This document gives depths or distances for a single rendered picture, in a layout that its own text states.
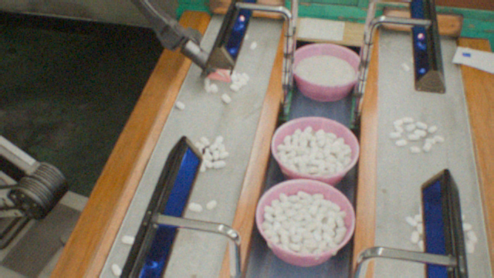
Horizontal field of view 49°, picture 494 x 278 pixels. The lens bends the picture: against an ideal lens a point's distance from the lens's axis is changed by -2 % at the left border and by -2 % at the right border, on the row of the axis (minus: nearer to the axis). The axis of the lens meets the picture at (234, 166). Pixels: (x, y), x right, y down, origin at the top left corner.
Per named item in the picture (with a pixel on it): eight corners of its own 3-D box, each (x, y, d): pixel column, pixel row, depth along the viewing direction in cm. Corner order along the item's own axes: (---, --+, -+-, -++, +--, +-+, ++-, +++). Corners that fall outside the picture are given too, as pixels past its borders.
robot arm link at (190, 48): (175, 52, 186) (185, 41, 183) (179, 43, 191) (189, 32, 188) (191, 65, 188) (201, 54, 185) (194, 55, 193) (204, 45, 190)
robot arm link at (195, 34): (159, 43, 185) (174, 26, 181) (167, 28, 194) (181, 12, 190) (187, 66, 190) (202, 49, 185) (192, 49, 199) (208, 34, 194)
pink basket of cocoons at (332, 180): (281, 204, 164) (282, 182, 157) (262, 144, 183) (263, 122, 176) (366, 191, 167) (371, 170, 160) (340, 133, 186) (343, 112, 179)
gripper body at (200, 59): (221, 53, 192) (204, 40, 190) (214, 69, 185) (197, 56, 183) (210, 64, 197) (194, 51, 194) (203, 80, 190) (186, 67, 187)
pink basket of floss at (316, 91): (316, 116, 192) (319, 94, 186) (274, 77, 209) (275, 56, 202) (374, 91, 202) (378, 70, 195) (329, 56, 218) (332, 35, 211)
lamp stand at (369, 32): (348, 137, 185) (368, 18, 153) (351, 100, 199) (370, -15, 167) (405, 144, 182) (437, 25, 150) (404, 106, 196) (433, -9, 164)
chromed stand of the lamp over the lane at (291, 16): (231, 122, 191) (228, 5, 159) (241, 87, 204) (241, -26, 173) (286, 129, 188) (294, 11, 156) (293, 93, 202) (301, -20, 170)
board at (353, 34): (285, 38, 211) (285, 36, 210) (290, 19, 221) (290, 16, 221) (372, 48, 206) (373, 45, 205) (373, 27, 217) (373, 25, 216)
